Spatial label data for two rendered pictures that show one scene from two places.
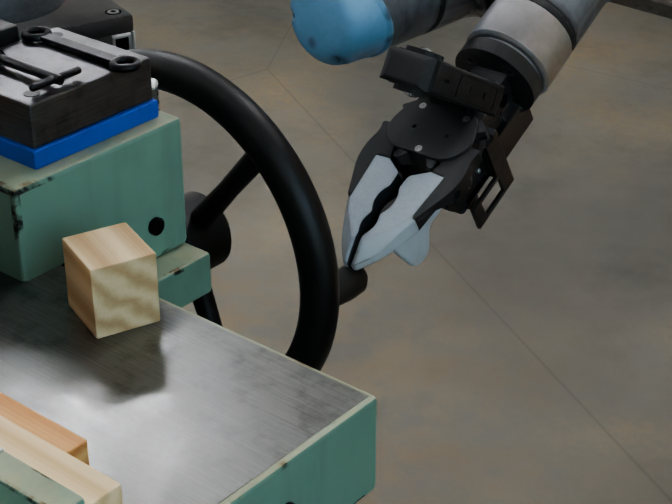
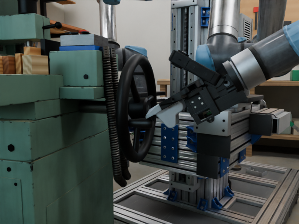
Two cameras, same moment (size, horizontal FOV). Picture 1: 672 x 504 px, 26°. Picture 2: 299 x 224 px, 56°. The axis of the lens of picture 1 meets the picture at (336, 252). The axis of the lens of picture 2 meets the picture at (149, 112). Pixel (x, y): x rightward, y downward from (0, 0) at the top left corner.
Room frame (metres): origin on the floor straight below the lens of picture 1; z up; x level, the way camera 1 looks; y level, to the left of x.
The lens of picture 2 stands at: (0.68, -0.59, 0.89)
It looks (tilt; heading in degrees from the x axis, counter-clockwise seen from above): 7 degrees down; 67
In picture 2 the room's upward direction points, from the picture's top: straight up
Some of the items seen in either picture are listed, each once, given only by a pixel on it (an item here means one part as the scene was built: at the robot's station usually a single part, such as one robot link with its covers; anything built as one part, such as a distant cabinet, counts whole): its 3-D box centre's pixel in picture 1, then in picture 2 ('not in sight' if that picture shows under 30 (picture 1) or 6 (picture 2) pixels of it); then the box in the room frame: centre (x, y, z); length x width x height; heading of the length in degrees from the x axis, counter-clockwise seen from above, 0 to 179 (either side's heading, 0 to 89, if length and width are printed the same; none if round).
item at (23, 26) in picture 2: not in sight; (23, 31); (0.68, 0.34, 1.03); 0.14 x 0.07 x 0.09; 141
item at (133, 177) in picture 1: (32, 186); (86, 69); (0.83, 0.19, 0.91); 0.15 x 0.14 x 0.09; 51
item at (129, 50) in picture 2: not in sight; (135, 59); (1.19, 0.78, 0.98); 0.13 x 0.12 x 0.14; 167
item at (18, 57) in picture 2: not in sight; (43, 66); (0.73, 0.31, 0.93); 0.21 x 0.02 x 0.06; 51
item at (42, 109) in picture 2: not in sight; (49, 102); (0.74, 0.29, 0.82); 0.40 x 0.21 x 0.04; 51
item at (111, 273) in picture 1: (111, 279); (35, 65); (0.70, 0.12, 0.92); 0.04 x 0.04 x 0.04; 30
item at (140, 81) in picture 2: not in sight; (136, 82); (1.20, 0.78, 0.87); 0.15 x 0.15 x 0.10
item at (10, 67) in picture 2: not in sight; (32, 66); (0.69, 0.30, 0.92); 0.20 x 0.02 x 0.05; 51
